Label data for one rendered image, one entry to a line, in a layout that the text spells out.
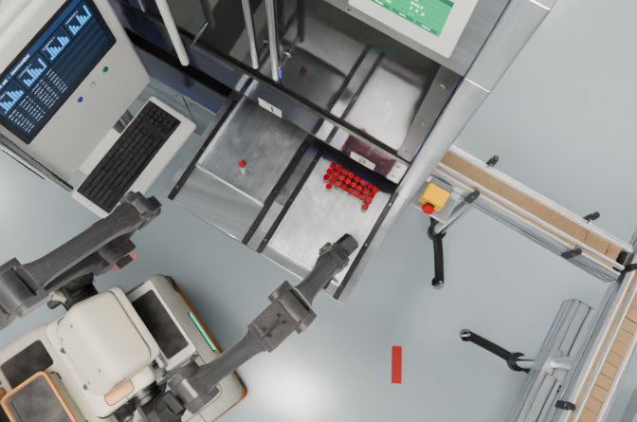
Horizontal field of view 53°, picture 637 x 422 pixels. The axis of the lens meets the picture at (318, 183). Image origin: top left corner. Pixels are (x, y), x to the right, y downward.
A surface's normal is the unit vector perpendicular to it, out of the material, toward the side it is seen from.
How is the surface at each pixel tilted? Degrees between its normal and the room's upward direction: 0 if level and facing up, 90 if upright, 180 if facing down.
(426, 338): 0
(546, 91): 0
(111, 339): 42
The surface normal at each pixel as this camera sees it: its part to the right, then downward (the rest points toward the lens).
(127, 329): 0.56, -0.58
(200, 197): 0.03, -0.25
